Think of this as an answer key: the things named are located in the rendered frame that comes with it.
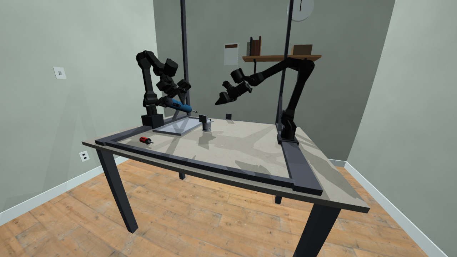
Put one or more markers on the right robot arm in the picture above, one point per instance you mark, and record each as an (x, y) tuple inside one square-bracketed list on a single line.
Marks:
[(166, 71)]

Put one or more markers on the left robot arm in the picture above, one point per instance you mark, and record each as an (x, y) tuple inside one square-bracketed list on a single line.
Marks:
[(304, 68)]

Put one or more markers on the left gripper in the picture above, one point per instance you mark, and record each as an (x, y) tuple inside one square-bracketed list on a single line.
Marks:
[(230, 97)]

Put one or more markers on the grey cylinder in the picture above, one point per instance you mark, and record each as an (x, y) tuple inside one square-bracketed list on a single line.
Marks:
[(206, 127)]

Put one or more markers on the red screwdriver handle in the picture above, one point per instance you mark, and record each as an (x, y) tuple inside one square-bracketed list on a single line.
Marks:
[(145, 140)]

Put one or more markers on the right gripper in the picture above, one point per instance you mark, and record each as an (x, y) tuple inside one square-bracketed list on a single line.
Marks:
[(173, 91)]

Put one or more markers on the blue cylindrical tool barrel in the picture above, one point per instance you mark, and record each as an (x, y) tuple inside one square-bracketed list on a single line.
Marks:
[(169, 102)]

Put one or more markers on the grey l-shaped bracket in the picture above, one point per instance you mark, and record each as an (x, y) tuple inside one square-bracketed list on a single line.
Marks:
[(203, 119)]

